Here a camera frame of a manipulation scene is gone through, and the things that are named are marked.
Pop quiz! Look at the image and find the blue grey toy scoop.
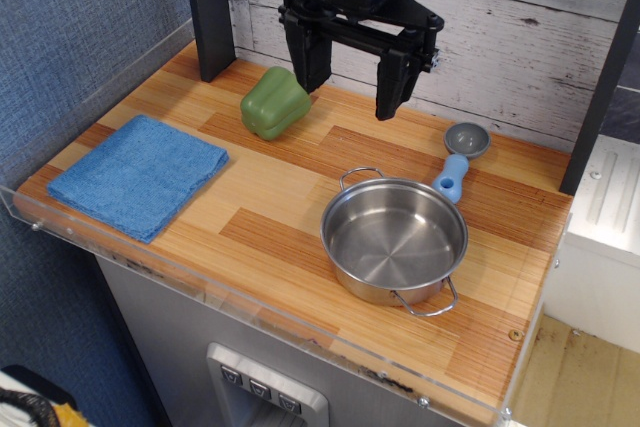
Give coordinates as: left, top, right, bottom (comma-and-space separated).
432, 122, 491, 203

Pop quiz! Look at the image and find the silver toy fridge cabinet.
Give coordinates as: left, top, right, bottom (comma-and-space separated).
93, 251, 481, 427

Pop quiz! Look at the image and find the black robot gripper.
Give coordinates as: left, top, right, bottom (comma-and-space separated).
279, 0, 444, 121

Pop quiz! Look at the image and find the silver dispenser button panel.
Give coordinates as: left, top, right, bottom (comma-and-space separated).
206, 342, 330, 426

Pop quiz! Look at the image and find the black yellow bag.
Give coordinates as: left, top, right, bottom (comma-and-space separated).
1, 365, 91, 426

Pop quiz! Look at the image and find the dark left shelf post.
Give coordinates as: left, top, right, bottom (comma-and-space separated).
189, 0, 236, 82

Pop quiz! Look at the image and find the folded blue cloth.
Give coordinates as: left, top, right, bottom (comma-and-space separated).
47, 115, 229, 244

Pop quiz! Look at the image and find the dark right shelf post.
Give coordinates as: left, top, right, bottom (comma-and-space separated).
559, 0, 639, 195

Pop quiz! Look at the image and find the white side cabinet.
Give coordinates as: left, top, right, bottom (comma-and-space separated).
543, 135, 639, 352

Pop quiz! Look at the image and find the dark shelf post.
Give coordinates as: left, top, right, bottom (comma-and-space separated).
559, 0, 639, 195
189, 0, 236, 82

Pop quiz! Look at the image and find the clear acrylic table guard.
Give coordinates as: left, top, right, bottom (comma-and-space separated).
1, 12, 569, 426

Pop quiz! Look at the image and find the green toy bell pepper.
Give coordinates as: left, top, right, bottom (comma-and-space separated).
240, 66, 311, 141

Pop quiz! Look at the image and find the stainless steel pot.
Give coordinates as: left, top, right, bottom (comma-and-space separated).
320, 169, 468, 318

